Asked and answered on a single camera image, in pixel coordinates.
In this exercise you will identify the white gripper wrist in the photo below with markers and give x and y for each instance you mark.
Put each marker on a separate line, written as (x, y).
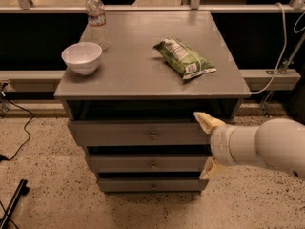
(221, 145)

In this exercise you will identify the grey top drawer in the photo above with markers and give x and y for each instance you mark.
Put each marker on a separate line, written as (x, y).
(100, 133)

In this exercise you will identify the grey drawer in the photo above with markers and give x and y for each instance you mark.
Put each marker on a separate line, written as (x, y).
(117, 185)
(146, 163)
(100, 133)

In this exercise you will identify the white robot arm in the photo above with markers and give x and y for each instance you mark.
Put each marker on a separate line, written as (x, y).
(277, 144)

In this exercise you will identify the grey wooden drawer cabinet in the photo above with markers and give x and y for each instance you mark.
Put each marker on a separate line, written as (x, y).
(135, 84)

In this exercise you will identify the grey bottom drawer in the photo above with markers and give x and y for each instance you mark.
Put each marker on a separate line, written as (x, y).
(117, 185)

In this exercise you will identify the grey middle drawer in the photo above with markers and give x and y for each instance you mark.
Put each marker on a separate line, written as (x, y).
(146, 163)

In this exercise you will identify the green chip bag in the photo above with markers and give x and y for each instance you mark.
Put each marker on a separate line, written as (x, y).
(183, 58)

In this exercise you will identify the white ceramic bowl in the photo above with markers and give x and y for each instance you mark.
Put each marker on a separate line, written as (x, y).
(83, 58)

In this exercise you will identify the clear plastic water bottle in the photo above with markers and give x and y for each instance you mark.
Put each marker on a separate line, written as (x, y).
(97, 21)

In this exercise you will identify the black stand leg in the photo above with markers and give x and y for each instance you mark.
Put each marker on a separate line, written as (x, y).
(21, 190)

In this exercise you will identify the metal railing beam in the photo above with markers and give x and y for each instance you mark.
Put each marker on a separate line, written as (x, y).
(209, 8)

